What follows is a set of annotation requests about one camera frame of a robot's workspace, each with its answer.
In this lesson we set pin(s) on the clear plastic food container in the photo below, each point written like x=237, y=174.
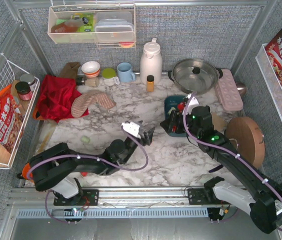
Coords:
x=114, y=26

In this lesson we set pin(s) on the white striped bowl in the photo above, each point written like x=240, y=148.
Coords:
x=91, y=69

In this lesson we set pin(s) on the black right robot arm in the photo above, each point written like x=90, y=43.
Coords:
x=262, y=197

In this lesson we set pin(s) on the orange cup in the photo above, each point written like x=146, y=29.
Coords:
x=23, y=174

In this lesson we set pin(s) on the round wooden board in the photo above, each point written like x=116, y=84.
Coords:
x=248, y=139

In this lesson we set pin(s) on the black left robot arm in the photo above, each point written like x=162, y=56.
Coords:
x=50, y=169

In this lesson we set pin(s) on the orange snack bag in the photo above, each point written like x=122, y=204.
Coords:
x=10, y=119

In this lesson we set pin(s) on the stainless steel pot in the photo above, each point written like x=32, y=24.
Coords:
x=195, y=76

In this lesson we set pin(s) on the blue mug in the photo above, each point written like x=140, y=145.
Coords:
x=125, y=73

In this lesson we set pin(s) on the green coffee capsule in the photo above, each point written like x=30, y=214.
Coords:
x=85, y=139

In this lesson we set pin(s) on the green packaged box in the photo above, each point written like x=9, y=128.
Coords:
x=88, y=22

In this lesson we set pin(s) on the pink egg tray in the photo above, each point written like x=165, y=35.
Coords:
x=227, y=93

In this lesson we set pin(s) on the metal bowl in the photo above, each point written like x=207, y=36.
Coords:
x=242, y=89

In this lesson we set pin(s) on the beige wall rack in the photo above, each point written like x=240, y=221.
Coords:
x=62, y=29

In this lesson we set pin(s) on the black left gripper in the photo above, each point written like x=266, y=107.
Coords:
x=142, y=136

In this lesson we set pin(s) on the white thermos jug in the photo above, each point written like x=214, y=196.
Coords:
x=151, y=62

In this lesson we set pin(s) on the dark lidded jar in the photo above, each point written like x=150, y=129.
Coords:
x=23, y=90

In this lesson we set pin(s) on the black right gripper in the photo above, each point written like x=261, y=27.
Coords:
x=173, y=120

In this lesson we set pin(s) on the orange spice bottle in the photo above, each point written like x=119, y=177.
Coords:
x=150, y=83

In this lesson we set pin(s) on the striped pink oven mitt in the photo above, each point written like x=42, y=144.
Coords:
x=82, y=103

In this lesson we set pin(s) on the silver lidded jar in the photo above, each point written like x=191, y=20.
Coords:
x=30, y=79

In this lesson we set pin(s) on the green lidded cup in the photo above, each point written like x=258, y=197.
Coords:
x=109, y=77

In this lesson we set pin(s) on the white right wall basket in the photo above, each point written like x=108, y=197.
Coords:
x=270, y=79

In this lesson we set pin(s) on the teal plastic storage basket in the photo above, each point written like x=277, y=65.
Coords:
x=172, y=102

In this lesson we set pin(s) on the red cloth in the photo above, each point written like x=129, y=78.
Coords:
x=56, y=97

